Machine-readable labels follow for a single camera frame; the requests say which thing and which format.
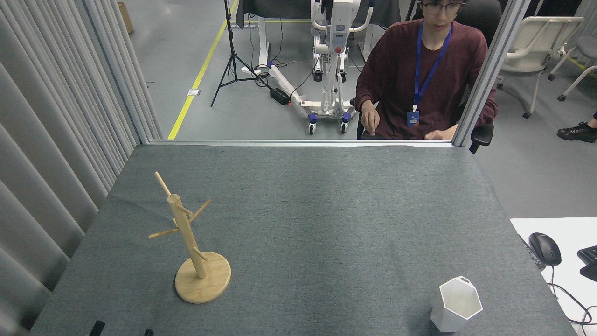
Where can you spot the grey pleated curtain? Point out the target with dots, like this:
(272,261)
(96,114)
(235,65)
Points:
(37,140)

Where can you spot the metal floor outlet plate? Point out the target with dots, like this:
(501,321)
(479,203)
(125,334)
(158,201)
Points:
(194,92)

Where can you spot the black computer mouse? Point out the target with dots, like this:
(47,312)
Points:
(544,248)

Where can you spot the black keyboard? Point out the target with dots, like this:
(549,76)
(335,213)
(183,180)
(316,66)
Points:
(590,261)

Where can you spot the wooden cup rack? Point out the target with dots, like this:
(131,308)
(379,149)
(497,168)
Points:
(203,280)

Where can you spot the black-rimmed glasses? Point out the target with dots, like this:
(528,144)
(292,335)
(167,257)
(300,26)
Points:
(443,8)

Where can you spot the dark grey felt table cover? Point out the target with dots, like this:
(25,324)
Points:
(326,224)

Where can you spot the white hexagonal cup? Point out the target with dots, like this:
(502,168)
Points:
(459,298)

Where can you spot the cardboard box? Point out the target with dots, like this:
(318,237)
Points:
(126,18)

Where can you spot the desk with white legs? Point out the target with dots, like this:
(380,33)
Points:
(262,42)

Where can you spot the person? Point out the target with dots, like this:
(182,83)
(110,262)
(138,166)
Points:
(396,70)

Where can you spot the grey seat white chair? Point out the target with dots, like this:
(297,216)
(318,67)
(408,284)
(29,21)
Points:
(585,46)

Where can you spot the white armchair on wheels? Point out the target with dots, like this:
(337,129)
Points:
(536,42)

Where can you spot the person's foot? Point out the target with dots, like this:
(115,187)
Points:
(578,133)

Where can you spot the person's right hand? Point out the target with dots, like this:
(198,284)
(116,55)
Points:
(371,119)

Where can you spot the white stand on wheels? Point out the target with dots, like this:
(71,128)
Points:
(333,70)

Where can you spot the white side table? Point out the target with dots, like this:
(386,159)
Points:
(573,228)

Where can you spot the silver frame rail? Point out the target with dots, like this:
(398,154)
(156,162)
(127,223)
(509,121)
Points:
(303,143)

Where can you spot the black tripod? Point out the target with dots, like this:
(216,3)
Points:
(229,46)

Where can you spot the black power box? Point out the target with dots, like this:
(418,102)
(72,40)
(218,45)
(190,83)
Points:
(280,96)

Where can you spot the person's left hand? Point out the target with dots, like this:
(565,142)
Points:
(440,134)

